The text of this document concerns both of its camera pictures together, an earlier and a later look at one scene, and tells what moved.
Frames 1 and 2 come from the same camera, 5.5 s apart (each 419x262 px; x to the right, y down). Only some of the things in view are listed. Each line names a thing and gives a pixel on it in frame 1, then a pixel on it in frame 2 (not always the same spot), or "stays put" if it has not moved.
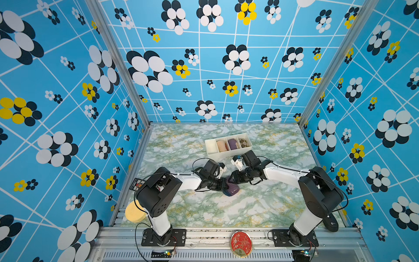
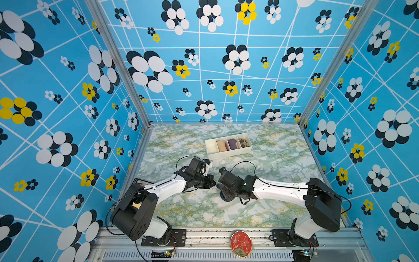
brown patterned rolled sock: x=243 y=143 stays put
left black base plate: x=178 y=238 stays put
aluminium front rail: x=213 y=244 stays put
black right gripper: x=236 y=178 → x=228 y=197
